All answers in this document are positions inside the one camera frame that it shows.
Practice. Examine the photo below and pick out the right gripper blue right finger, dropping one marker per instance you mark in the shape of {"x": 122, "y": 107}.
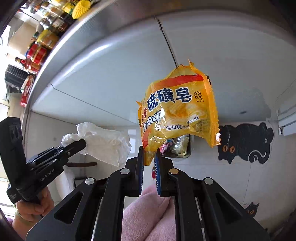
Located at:
{"x": 157, "y": 174}

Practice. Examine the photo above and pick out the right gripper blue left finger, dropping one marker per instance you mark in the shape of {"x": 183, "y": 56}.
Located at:
{"x": 140, "y": 168}

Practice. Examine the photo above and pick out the white paper towel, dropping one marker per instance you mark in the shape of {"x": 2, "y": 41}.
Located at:
{"x": 109, "y": 146}

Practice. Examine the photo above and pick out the orange soap wrapper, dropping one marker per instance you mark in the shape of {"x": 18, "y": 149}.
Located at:
{"x": 183, "y": 103}

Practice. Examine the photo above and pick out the grey trash bin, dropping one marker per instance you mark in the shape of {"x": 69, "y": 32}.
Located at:
{"x": 179, "y": 147}

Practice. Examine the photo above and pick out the left hand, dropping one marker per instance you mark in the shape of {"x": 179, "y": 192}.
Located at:
{"x": 28, "y": 214}

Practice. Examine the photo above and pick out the pink fleece leg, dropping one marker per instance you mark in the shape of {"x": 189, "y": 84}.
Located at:
{"x": 149, "y": 217}

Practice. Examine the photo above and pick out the black cat floor mat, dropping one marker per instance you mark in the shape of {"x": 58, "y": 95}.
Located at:
{"x": 248, "y": 141}

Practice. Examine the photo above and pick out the red lid chili sauce jar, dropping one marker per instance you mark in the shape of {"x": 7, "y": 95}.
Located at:
{"x": 37, "y": 53}

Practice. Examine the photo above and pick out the yellow lid seasoning jar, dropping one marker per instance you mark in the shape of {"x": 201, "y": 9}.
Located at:
{"x": 48, "y": 39}

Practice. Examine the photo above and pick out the yellow foam fruit net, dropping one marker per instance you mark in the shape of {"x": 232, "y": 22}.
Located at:
{"x": 81, "y": 8}

